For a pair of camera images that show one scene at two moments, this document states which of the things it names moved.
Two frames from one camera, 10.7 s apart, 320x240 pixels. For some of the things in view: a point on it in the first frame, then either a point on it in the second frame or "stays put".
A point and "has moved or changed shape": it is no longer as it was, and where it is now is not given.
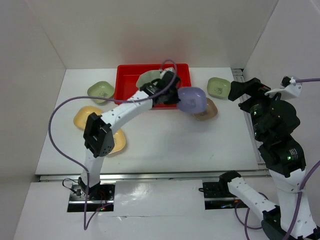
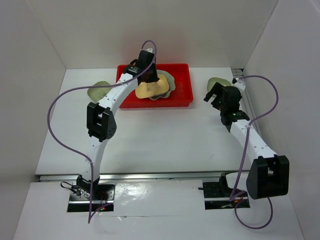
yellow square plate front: (119, 141) has moved or changed shape
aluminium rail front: (200, 176) stays put
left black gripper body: (171, 97) → (151, 75)
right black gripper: (251, 86) → (216, 89)
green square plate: (101, 89) stays put
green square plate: (218, 87) stays put
